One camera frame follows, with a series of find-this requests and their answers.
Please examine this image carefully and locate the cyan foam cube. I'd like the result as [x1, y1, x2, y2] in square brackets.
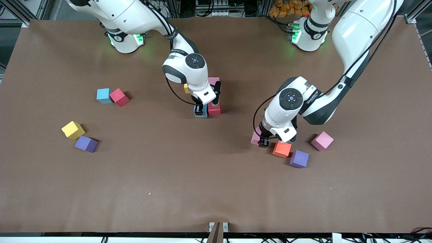
[193, 104, 208, 118]
[97, 88, 113, 104]

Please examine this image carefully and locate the red foam cube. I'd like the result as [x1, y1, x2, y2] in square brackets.
[109, 88, 130, 107]
[207, 101, 221, 117]

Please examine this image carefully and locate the orange foam cube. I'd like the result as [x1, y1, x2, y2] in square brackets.
[272, 141, 293, 158]

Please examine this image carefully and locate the violet foam cube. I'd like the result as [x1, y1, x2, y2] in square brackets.
[289, 150, 309, 168]
[75, 136, 98, 153]

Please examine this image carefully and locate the brown table mat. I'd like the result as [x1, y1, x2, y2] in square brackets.
[0, 16, 432, 234]

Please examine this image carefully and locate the grey equipment rack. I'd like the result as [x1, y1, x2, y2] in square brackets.
[195, 0, 237, 17]

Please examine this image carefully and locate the bag of orange snacks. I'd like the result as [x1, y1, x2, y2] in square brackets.
[268, 0, 313, 17]

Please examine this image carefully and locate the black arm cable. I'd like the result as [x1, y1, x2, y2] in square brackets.
[142, 0, 196, 106]
[253, 0, 397, 139]

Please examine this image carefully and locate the metal bracket with brown post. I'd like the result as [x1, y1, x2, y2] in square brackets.
[209, 222, 228, 243]

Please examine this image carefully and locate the aluminium side rail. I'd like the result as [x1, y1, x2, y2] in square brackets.
[413, 23, 432, 71]

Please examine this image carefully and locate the aluminium frame profile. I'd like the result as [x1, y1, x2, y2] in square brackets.
[0, 0, 31, 28]
[404, 0, 432, 25]

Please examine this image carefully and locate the dark cable bundle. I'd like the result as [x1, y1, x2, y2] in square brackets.
[408, 227, 432, 242]

